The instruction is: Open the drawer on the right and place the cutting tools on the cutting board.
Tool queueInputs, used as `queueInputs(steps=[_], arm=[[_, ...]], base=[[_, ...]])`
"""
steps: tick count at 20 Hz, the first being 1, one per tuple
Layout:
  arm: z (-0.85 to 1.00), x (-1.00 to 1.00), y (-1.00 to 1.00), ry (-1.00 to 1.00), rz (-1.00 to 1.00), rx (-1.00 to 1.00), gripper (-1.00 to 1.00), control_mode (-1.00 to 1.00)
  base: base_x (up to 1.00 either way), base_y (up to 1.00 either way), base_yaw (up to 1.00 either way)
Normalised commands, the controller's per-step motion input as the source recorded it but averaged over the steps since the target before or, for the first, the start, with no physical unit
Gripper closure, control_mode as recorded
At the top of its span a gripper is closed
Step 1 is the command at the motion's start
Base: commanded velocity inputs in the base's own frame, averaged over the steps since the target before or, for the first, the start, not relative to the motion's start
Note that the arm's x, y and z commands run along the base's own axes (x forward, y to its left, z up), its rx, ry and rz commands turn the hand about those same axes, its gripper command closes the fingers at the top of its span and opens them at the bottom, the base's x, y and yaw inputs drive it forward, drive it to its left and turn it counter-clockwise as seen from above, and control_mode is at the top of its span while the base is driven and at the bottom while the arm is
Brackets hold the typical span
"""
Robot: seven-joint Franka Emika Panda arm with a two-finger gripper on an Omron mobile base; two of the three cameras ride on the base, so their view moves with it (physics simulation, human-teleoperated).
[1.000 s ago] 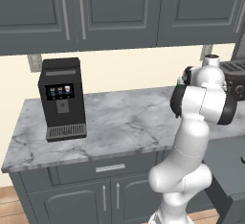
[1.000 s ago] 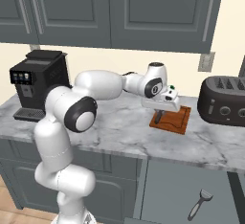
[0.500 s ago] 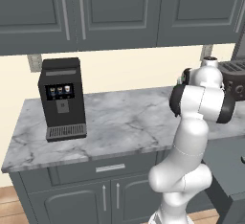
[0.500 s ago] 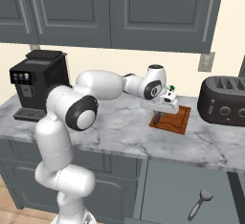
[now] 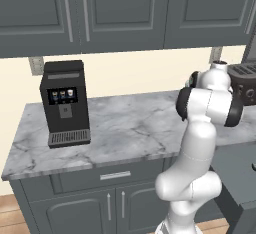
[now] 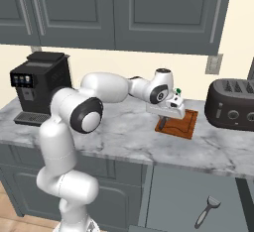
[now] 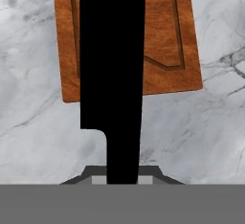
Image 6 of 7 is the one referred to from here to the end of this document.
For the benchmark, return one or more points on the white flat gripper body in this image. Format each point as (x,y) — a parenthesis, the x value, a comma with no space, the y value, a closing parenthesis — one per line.
(165,110)

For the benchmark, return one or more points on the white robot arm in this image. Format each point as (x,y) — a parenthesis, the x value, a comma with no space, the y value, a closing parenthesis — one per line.
(63,150)

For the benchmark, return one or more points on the brown wooden cutting board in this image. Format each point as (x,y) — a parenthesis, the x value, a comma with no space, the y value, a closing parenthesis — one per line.
(183,125)

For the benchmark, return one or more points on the open grey drawer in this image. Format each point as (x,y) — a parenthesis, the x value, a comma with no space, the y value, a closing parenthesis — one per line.
(178,199)

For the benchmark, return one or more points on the grey drawer front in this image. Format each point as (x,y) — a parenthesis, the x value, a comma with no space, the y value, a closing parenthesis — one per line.
(96,165)

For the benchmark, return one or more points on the black toaster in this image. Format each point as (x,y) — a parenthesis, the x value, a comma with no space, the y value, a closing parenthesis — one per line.
(231,107)

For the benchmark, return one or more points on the grey lower cupboard door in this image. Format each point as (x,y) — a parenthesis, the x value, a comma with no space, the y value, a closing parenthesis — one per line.
(115,203)

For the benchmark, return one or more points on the grey peeler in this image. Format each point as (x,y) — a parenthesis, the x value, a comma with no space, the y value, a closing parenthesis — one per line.
(205,211)

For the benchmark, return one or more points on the wide grey upper cupboard door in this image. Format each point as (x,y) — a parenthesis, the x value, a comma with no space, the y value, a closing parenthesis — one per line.
(165,11)

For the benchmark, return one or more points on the black coffee machine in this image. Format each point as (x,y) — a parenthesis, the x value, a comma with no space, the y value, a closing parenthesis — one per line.
(39,84)

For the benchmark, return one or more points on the grey wall outlet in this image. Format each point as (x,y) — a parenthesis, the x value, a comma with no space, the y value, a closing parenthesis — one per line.
(214,64)
(35,49)

